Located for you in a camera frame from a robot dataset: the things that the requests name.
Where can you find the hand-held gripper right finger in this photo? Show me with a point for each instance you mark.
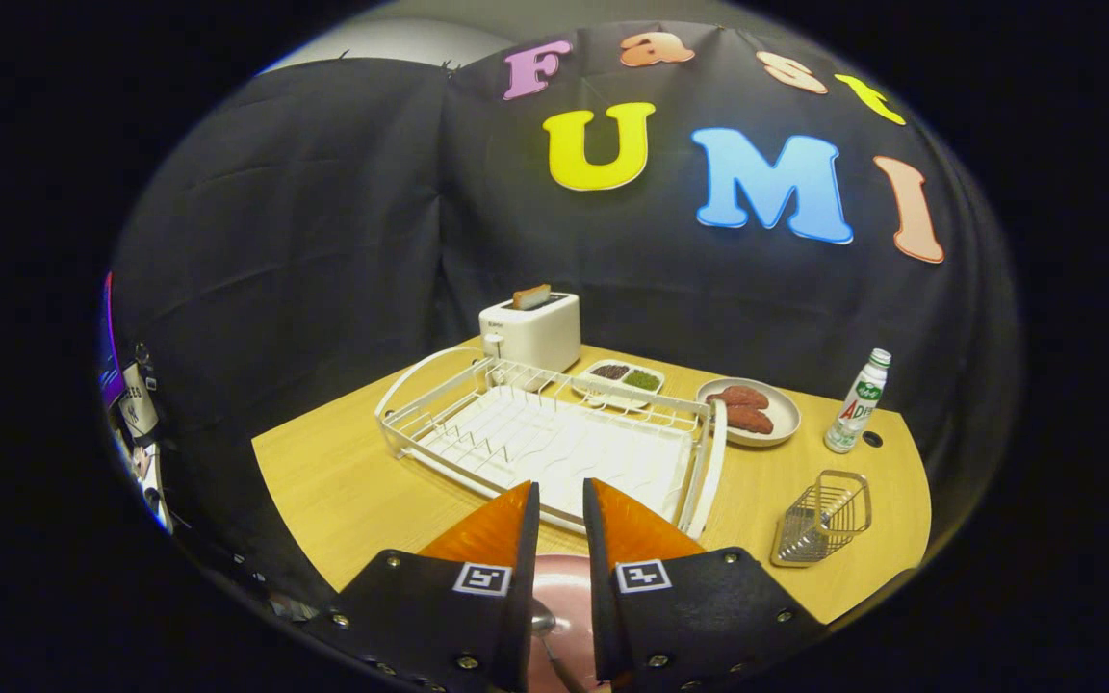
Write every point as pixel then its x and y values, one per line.
pixel 607 616

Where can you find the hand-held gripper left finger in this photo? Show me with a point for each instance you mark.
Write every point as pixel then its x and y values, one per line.
pixel 516 616

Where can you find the pink plate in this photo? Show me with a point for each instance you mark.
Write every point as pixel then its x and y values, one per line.
pixel 564 587

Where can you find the beige plate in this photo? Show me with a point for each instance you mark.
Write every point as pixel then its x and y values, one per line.
pixel 786 414

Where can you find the white drip tray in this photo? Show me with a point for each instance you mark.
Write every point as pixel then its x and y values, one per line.
pixel 564 452

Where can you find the white divided bean tray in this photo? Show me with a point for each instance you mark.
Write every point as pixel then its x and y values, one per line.
pixel 612 388

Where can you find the brown sausage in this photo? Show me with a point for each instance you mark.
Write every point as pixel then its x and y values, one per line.
pixel 737 396
pixel 750 420

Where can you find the white toaster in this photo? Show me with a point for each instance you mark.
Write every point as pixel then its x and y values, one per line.
pixel 535 337

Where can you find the white drink bottle green label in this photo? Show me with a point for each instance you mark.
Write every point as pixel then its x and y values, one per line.
pixel 853 414

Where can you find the bread slice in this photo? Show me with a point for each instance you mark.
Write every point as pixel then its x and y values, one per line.
pixel 531 296

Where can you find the black backdrop cloth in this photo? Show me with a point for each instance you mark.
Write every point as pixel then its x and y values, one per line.
pixel 323 241

